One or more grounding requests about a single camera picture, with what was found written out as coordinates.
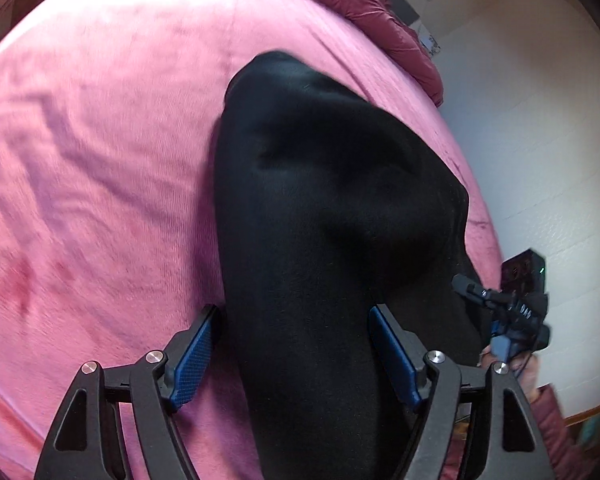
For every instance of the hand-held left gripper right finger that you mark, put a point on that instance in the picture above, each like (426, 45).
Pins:
(392, 355)

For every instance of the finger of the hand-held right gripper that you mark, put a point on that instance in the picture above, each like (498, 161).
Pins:
(475, 291)

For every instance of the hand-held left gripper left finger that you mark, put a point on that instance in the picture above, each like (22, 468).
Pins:
(192, 360)

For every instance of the black pants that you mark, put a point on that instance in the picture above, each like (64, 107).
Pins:
(320, 210)

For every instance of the person's right forearm maroon sleeve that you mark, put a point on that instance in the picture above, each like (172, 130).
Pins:
(555, 420)

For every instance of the person's right hand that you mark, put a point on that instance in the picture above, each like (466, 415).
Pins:
(529, 375)

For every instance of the curved wooden furniture edge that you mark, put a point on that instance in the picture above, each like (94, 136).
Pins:
(587, 412)

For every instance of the pink fleece bed blanket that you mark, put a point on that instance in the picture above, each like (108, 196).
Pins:
(105, 185)

